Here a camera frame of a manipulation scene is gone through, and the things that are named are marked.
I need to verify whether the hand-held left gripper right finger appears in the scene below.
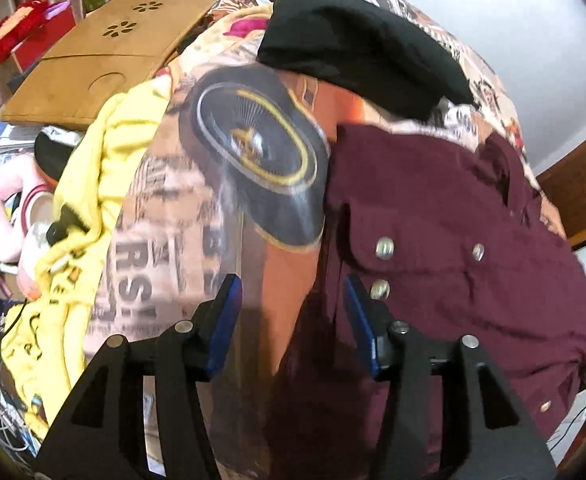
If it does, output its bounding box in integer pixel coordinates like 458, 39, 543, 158
342, 273, 560, 480

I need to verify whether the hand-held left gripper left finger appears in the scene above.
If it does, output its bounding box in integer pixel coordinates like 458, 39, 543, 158
33, 273, 244, 480

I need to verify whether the maroon button-up shirt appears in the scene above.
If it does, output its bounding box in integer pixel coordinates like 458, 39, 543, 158
267, 121, 586, 480

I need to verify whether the printed bed blanket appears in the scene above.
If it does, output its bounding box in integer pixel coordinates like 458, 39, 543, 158
82, 0, 570, 480

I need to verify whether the yellow blanket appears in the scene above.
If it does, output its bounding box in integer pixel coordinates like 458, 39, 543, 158
0, 76, 175, 438

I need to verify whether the wooden lap desk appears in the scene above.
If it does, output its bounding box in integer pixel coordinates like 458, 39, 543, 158
0, 0, 220, 134

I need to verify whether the folded black garment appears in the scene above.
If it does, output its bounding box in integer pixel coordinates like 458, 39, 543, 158
255, 0, 476, 122

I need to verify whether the red flower plush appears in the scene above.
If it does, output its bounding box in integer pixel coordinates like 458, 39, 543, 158
0, 0, 70, 69

